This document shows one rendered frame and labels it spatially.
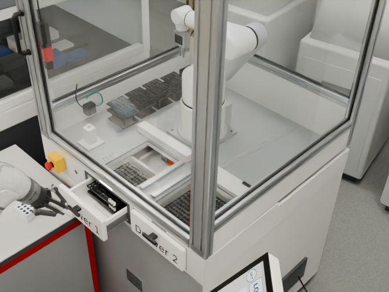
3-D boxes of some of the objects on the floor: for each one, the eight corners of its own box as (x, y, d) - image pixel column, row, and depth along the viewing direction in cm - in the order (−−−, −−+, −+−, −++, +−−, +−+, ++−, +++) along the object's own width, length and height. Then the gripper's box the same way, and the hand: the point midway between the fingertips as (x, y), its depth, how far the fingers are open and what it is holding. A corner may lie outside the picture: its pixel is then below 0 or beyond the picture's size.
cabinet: (199, 400, 237) (205, 289, 188) (66, 270, 293) (45, 159, 244) (318, 279, 292) (347, 169, 243) (187, 189, 348) (189, 86, 299)
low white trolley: (4, 389, 239) (-38, 284, 192) (-58, 306, 272) (-106, 200, 226) (105, 312, 272) (91, 207, 226) (39, 247, 306) (15, 143, 259)
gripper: (25, 214, 180) (66, 232, 200) (48, 182, 182) (87, 204, 201) (14, 203, 184) (55, 222, 204) (37, 172, 186) (75, 194, 206)
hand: (65, 210), depth 200 cm, fingers closed
